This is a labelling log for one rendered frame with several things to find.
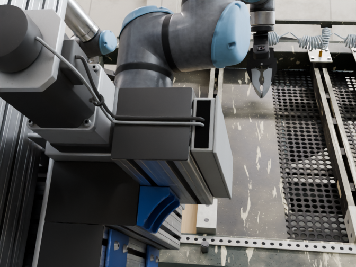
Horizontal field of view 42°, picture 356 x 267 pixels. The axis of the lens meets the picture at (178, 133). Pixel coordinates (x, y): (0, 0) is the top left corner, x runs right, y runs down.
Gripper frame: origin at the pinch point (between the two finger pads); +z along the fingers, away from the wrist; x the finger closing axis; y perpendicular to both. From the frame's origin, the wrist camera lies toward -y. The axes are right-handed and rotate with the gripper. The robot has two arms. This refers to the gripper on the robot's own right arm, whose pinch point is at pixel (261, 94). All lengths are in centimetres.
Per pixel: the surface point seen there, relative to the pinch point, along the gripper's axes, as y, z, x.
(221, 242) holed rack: -9.0, 44.2, 11.5
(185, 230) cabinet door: -2.3, 43.4, 23.9
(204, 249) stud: -13.5, 44.8, 16.0
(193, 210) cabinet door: 5.4, 39.2, 22.3
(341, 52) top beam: 92, -14, -36
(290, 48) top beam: 93, -16, -13
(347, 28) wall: 314, -40, -73
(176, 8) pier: 314, -64, 86
